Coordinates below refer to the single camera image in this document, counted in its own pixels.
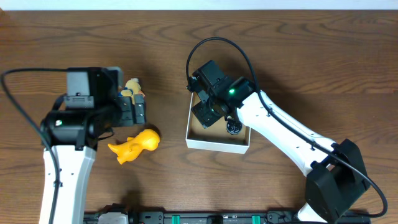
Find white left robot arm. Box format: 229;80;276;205
39;95;145;223

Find plush yellow duck toy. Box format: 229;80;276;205
119;78;145;104

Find orange plastic duck toy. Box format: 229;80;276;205
108;129;160;165

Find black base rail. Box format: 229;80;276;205
83;203;301;224

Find white cardboard box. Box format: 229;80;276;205
185;93;251;154

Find black round wheel toy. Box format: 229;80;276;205
226;119;243;135

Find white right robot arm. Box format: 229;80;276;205
187;74;371;223

